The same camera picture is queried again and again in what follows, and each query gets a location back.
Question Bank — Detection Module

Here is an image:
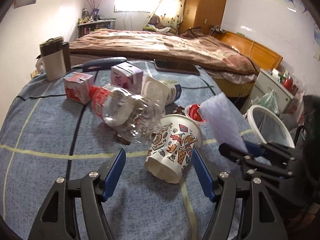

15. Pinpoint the colourful patterned paper cup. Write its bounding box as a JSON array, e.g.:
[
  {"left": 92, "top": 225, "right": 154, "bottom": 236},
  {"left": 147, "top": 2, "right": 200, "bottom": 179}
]
[{"left": 144, "top": 114, "right": 203, "bottom": 184}]

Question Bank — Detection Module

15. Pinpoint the teddy bear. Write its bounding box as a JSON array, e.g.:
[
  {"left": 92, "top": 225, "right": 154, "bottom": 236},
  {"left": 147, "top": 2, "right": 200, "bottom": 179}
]
[{"left": 148, "top": 14, "right": 164, "bottom": 29}]

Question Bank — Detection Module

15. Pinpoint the clear plastic bottle red label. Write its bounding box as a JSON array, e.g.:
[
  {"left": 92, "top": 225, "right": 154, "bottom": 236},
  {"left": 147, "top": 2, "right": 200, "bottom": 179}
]
[{"left": 89, "top": 83, "right": 165, "bottom": 142}]

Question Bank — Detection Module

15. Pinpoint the white yogurt cup blue label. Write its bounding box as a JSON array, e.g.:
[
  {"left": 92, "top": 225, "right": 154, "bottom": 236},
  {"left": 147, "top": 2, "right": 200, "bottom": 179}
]
[{"left": 141, "top": 75, "right": 182, "bottom": 106}]

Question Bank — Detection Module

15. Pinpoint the dark blue glasses case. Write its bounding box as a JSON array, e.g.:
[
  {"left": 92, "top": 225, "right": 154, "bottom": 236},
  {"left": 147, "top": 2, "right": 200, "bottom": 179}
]
[{"left": 81, "top": 57, "right": 127, "bottom": 72}]

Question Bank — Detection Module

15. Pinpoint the small brown wrapper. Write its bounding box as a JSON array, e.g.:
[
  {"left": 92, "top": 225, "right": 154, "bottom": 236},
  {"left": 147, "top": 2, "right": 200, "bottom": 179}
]
[{"left": 114, "top": 133, "right": 131, "bottom": 145}]

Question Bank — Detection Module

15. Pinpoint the wooden headboard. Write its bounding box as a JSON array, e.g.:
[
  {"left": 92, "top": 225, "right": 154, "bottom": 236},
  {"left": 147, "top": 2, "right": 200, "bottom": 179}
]
[{"left": 213, "top": 31, "right": 283, "bottom": 70}]

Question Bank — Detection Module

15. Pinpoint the purple white milk carton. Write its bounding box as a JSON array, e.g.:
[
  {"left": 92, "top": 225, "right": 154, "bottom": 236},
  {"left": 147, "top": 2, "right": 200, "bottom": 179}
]
[{"left": 111, "top": 62, "right": 144, "bottom": 94}]

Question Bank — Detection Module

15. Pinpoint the white nightstand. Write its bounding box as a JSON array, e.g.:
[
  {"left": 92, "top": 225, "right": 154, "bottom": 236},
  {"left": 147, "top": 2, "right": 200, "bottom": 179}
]
[{"left": 240, "top": 68, "right": 293, "bottom": 114}]

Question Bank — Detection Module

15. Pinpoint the green plastic bag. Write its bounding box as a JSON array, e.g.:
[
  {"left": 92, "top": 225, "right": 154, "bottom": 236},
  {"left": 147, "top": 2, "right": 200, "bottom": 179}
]
[{"left": 255, "top": 90, "right": 280, "bottom": 115}]

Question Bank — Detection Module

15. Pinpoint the brown bed blanket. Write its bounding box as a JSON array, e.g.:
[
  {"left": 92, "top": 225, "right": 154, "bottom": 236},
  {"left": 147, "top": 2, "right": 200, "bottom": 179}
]
[{"left": 69, "top": 28, "right": 260, "bottom": 75}]

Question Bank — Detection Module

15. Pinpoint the red can on nightstand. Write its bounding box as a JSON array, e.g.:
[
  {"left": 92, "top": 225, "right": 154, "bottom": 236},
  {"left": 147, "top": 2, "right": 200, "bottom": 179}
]
[{"left": 283, "top": 76, "right": 293, "bottom": 91}]

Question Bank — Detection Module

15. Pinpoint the brown snack wrapper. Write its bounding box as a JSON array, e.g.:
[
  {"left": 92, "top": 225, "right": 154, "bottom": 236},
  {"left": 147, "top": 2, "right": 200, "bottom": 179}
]
[{"left": 172, "top": 106, "right": 185, "bottom": 115}]

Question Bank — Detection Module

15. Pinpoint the floral curtain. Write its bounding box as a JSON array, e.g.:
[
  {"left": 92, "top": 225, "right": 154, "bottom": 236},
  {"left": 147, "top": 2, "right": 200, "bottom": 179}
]
[{"left": 149, "top": 0, "right": 185, "bottom": 31}]

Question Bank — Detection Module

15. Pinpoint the black smartphone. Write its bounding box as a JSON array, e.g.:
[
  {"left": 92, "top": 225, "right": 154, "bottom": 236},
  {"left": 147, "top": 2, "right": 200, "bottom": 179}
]
[{"left": 154, "top": 60, "right": 200, "bottom": 75}]

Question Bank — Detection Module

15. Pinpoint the red white milk carton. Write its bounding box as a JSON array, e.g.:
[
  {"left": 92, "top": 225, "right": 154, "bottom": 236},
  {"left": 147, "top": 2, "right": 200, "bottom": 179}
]
[{"left": 63, "top": 72, "right": 94, "bottom": 105}]

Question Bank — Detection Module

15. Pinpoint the white brown travel mug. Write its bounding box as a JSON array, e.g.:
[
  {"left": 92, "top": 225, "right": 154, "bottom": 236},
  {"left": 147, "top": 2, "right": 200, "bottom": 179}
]
[{"left": 40, "top": 36, "right": 71, "bottom": 82}]

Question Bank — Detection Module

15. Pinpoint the wooden wardrobe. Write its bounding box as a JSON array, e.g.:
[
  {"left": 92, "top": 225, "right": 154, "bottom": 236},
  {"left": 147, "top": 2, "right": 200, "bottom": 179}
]
[{"left": 178, "top": 0, "right": 227, "bottom": 35}]

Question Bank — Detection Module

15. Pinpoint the white trash bin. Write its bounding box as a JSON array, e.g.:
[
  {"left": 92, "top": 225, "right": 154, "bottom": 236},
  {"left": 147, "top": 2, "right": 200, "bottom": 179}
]
[{"left": 246, "top": 105, "right": 295, "bottom": 148}]

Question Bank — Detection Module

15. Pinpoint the blue plaid tablecloth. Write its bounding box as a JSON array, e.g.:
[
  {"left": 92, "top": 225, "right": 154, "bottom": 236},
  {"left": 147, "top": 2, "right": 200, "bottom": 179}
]
[{"left": 0, "top": 60, "right": 253, "bottom": 240}]

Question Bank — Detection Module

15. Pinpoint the clear jelly cup red lid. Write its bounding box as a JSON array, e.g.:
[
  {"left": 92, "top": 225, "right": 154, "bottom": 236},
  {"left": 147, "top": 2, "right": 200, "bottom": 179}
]
[{"left": 184, "top": 104, "right": 207, "bottom": 125}]

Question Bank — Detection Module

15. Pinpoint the cluttered shelf desk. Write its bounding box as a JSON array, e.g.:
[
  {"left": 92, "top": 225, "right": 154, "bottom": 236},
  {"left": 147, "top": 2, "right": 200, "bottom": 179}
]
[{"left": 77, "top": 8, "right": 116, "bottom": 38}]

